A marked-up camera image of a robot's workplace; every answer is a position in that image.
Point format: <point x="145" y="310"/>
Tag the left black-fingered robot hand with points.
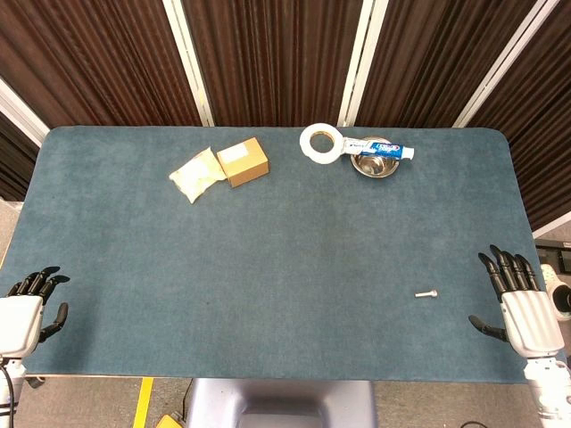
<point x="18" y="321"/>

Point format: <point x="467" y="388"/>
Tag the white round device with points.
<point x="557" y="294"/>

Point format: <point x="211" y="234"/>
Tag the blue felt table cover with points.
<point x="267" y="267"/>

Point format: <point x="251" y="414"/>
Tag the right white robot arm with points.
<point x="546" y="392"/>

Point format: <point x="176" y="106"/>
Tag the brown cardboard box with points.
<point x="243" y="165"/>

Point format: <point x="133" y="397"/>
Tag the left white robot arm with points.
<point x="11" y="383"/>

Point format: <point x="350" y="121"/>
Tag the right black-fingered robot hand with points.
<point x="531" y="321"/>

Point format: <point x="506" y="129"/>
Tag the pale yellow plastic bag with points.
<point x="196" y="176"/>

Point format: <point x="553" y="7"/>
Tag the yellow floor tape strip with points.
<point x="143" y="401"/>

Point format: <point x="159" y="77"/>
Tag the blue white toothpaste tube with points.
<point x="383" y="149"/>

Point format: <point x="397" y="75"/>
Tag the small silver bolt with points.
<point x="426" y="293"/>

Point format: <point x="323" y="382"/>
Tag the white tape roll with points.
<point x="305" y="145"/>

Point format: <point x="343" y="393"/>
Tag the brown pleated curtain panel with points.
<point x="276" y="62"/>
<point x="535" y="134"/>
<point x="428" y="62"/>
<point x="89" y="58"/>
<point x="13" y="165"/>

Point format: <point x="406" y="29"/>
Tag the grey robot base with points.
<point x="214" y="401"/>

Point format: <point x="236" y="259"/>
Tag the stainless steel bowl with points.
<point x="374" y="167"/>

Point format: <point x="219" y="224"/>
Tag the white screen frame post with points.
<point x="192" y="76"/>
<point x="553" y="229"/>
<point x="499" y="71"/>
<point x="22" y="116"/>
<point x="357" y="76"/>

